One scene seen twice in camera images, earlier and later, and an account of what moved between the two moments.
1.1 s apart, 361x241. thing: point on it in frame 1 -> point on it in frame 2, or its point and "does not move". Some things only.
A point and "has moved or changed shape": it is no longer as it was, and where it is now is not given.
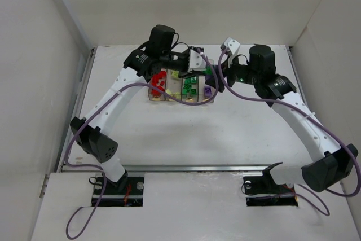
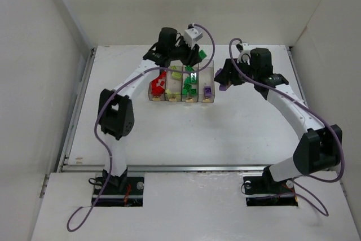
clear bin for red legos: (159, 80) does not move
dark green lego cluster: (190, 86) does not move
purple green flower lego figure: (208, 77) has moved or changed shape
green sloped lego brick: (208, 70) has moved or changed shape
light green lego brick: (175, 74) does not move
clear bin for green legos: (189, 89) does not move
